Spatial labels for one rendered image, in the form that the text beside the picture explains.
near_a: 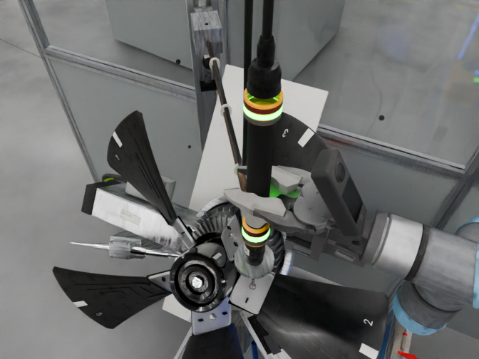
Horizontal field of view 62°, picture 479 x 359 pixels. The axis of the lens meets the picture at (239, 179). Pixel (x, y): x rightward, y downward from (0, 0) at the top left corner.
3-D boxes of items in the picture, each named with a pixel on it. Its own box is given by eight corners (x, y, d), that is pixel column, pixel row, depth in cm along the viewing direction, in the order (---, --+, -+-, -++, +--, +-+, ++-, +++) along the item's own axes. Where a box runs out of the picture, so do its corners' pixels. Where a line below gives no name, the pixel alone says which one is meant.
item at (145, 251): (197, 261, 93) (73, 246, 104) (197, 251, 92) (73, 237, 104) (193, 263, 91) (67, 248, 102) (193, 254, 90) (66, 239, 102)
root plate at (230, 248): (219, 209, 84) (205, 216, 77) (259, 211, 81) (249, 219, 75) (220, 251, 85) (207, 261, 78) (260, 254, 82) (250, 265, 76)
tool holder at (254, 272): (229, 238, 74) (228, 206, 67) (266, 232, 75) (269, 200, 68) (237, 282, 69) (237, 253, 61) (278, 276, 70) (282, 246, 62)
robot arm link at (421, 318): (463, 303, 63) (498, 271, 55) (420, 350, 59) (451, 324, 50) (420, 268, 67) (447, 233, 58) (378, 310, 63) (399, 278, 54)
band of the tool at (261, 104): (240, 105, 47) (240, 85, 45) (276, 101, 47) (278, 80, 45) (247, 129, 44) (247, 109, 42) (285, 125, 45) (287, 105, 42)
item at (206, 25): (192, 37, 110) (189, 7, 104) (217, 35, 111) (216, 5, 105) (196, 58, 104) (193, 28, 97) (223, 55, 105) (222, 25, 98)
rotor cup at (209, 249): (188, 229, 89) (158, 244, 77) (251, 232, 85) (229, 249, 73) (191, 291, 91) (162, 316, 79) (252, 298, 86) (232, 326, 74)
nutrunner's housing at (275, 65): (241, 260, 74) (242, 28, 39) (261, 256, 75) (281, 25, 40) (245, 279, 72) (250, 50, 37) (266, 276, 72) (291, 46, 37)
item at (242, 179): (206, 45, 101) (206, 40, 100) (212, 44, 102) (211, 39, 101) (246, 217, 67) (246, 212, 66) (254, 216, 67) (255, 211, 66)
